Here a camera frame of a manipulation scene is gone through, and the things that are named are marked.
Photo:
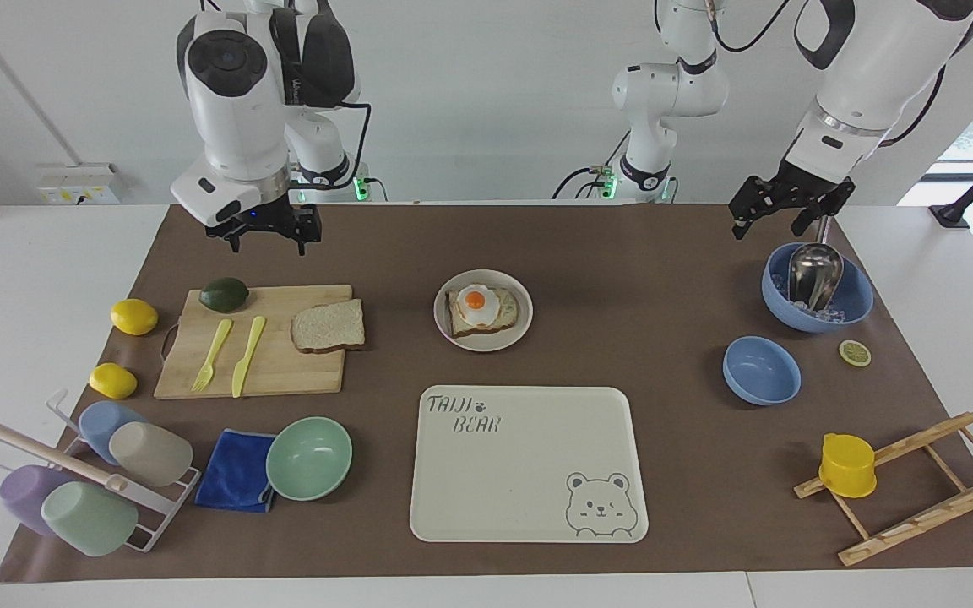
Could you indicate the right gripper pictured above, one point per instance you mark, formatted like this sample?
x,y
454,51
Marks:
x,y
263,218

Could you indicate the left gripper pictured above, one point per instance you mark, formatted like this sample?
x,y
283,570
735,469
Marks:
x,y
807,181

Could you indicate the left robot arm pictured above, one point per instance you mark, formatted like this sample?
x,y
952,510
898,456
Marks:
x,y
875,67

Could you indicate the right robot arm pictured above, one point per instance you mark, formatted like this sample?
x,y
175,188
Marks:
x,y
233,110

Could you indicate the beige round plate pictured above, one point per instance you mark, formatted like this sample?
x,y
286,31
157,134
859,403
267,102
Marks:
x,y
453,333

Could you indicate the metal scoop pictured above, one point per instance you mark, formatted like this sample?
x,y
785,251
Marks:
x,y
814,270

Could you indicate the clear ice cube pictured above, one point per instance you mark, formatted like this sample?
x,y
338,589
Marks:
x,y
828,315
778,283

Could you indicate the dark green avocado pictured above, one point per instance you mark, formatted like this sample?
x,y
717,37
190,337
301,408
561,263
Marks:
x,y
224,295

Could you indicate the brown bread slice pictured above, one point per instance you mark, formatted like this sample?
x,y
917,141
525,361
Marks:
x,y
328,326

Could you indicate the large blue bowl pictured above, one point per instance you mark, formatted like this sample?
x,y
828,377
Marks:
x,y
854,295

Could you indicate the yellow-green plastic knife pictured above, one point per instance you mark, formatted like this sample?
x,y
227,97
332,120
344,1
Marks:
x,y
247,359

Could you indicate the wooden cutting board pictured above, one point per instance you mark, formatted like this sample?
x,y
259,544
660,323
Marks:
x,y
275,363

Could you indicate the yellow-green plastic fork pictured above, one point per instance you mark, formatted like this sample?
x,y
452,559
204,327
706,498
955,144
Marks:
x,y
212,355

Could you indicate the lemon slice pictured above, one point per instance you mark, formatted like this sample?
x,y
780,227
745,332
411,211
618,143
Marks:
x,y
855,353

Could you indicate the yellow lemon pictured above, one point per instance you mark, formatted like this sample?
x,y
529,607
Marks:
x,y
133,317
112,381

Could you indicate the small blue bowl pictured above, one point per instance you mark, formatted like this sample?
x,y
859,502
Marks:
x,y
761,371

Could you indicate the fried egg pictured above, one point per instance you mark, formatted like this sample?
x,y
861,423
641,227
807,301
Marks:
x,y
476,304

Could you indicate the green bowl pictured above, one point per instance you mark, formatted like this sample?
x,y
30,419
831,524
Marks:
x,y
309,458

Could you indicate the blue cloth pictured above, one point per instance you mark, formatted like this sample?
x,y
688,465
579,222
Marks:
x,y
233,473

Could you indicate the toasted bread slice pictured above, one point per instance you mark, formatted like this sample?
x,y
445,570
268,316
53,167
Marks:
x,y
505,316

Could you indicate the beige cup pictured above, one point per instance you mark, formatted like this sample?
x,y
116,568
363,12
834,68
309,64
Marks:
x,y
151,454

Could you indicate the blue cup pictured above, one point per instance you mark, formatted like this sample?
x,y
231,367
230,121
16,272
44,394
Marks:
x,y
98,422

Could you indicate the yellow cup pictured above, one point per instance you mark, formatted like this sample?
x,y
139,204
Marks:
x,y
847,466

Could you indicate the wooden folding rack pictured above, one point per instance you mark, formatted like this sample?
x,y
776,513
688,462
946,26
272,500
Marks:
x,y
917,515

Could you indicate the green cup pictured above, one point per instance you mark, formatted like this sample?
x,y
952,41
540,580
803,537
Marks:
x,y
89,517

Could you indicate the cream tray with bear print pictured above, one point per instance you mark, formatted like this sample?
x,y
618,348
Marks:
x,y
520,460

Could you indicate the purple cup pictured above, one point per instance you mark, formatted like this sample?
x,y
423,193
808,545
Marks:
x,y
22,498

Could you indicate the white wall socket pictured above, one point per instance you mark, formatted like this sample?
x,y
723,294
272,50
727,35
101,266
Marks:
x,y
79,184

